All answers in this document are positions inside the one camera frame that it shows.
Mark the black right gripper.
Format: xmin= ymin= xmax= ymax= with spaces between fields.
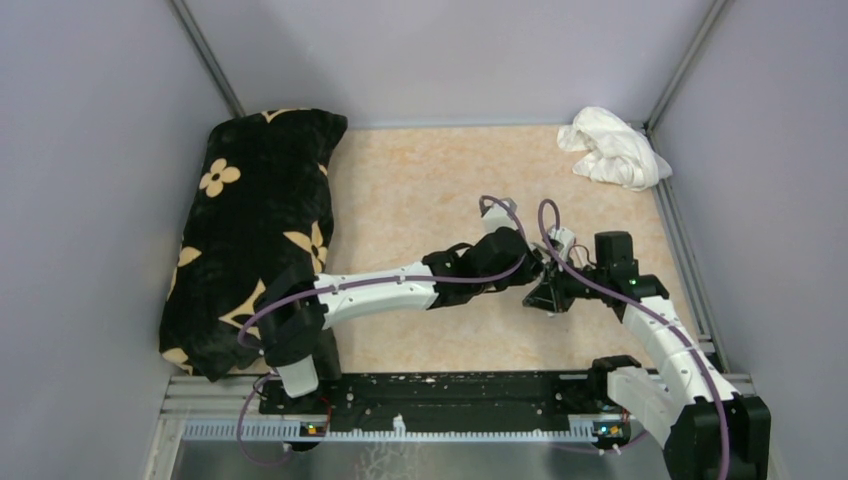
xmin=523 ymin=251 xmax=609 ymax=311

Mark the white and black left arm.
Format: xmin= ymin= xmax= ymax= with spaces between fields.
xmin=250 ymin=227 xmax=542 ymax=414

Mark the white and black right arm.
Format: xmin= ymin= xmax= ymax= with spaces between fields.
xmin=524 ymin=228 xmax=771 ymax=479

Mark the white crumpled cloth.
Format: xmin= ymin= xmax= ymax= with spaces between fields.
xmin=556 ymin=106 xmax=673 ymax=191

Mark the black floral blanket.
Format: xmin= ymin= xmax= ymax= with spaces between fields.
xmin=159 ymin=109 xmax=348 ymax=382

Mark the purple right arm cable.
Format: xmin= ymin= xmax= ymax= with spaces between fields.
xmin=536 ymin=198 xmax=731 ymax=480

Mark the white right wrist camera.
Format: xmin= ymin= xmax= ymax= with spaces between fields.
xmin=548 ymin=226 xmax=576 ymax=262

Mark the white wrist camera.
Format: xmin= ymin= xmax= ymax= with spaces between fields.
xmin=548 ymin=226 xmax=576 ymax=262
xmin=479 ymin=195 xmax=517 ymax=234

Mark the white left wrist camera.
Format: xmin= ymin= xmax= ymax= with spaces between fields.
xmin=479 ymin=195 xmax=517 ymax=234

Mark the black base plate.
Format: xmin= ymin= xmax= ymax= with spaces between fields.
xmin=259 ymin=371 xmax=634 ymax=439

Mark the aluminium corner post right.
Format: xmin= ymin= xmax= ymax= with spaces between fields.
xmin=643 ymin=0 xmax=734 ymax=138

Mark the aluminium corner post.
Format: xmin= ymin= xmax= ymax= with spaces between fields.
xmin=643 ymin=0 xmax=734 ymax=138
xmin=166 ymin=0 xmax=246 ymax=118

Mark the slotted cable duct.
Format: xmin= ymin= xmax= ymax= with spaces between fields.
xmin=182 ymin=417 xmax=597 ymax=443

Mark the aluminium corner post left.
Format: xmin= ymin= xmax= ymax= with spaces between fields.
xmin=166 ymin=0 xmax=246 ymax=118

